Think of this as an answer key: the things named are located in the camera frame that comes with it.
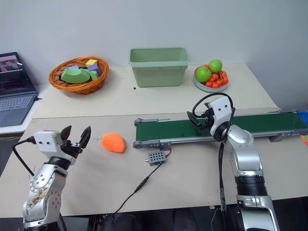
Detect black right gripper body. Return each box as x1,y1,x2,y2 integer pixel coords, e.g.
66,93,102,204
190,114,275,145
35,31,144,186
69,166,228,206
203,107,217,129

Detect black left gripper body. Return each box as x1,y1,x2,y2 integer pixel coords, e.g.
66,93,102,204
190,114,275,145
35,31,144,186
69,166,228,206
57,138,84,160

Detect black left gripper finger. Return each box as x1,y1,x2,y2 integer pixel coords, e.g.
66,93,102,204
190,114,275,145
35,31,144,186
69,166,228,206
78,125,92,150
60,125,73,143

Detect green conveyor belt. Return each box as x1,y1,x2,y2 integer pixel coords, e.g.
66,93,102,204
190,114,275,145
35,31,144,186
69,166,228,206
133,111,308,149

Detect white plate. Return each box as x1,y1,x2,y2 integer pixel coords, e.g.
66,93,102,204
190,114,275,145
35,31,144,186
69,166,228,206
193,65,230,93

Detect orange plush toy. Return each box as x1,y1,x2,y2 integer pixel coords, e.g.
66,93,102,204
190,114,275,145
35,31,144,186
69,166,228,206
101,132,127,153

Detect green apple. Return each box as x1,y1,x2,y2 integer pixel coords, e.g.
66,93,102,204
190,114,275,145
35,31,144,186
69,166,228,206
194,66,213,83
208,59,223,74

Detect orange wicker basket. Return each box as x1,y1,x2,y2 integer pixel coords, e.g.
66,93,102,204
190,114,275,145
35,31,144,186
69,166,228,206
49,56,110,95

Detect grey perforated control box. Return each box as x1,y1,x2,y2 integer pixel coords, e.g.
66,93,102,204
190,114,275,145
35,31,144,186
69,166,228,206
144,151,167,167

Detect green arch foam block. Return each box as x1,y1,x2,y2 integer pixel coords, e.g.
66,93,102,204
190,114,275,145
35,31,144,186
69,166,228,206
60,67,90,84

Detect light green plastic bin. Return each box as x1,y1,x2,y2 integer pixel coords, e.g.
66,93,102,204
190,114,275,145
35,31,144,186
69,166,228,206
129,47,191,88

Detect dark grey laptop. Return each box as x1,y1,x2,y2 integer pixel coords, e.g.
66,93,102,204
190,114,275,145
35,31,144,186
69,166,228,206
0,51,39,128

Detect purple yellow foam block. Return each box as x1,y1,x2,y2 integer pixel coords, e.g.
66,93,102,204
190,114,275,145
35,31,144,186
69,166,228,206
85,58,101,76

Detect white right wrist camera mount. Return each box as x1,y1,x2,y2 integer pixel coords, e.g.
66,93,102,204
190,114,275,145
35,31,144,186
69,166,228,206
207,96,233,137

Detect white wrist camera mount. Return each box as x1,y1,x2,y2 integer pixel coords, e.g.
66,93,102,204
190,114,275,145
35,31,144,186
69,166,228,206
33,130,63,153
207,96,233,137

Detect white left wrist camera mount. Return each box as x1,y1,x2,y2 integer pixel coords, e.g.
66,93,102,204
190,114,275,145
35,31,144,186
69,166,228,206
33,130,63,153

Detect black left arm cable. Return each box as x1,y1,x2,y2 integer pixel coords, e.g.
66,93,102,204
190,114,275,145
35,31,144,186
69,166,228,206
12,136,37,177

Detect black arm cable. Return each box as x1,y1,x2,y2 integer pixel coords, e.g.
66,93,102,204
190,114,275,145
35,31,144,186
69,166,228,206
192,92,238,218
12,136,37,177

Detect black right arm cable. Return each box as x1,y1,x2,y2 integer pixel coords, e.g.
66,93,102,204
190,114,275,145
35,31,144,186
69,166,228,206
192,92,238,218

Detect thin black power cable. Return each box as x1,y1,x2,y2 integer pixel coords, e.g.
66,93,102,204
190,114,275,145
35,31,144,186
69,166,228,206
113,146,173,215

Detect thin white cable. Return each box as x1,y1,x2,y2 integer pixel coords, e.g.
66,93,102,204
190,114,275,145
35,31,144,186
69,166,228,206
209,205,218,230

